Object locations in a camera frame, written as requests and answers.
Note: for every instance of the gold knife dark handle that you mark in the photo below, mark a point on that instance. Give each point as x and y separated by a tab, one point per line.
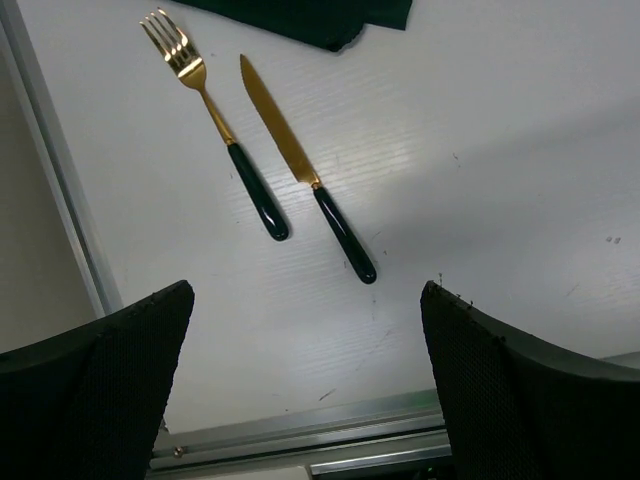
303	171

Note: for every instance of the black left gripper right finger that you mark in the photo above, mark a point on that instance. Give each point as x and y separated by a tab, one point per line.
518	407

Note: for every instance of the gold fork dark handle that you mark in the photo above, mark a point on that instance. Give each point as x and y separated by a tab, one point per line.
181	55

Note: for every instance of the dark green cloth placemat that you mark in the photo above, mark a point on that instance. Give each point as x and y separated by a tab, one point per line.
325	24

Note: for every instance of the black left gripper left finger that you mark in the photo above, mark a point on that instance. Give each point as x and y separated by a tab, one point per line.
88	403

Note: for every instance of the aluminium table frame rail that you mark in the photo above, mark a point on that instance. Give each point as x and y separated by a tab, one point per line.
491	146

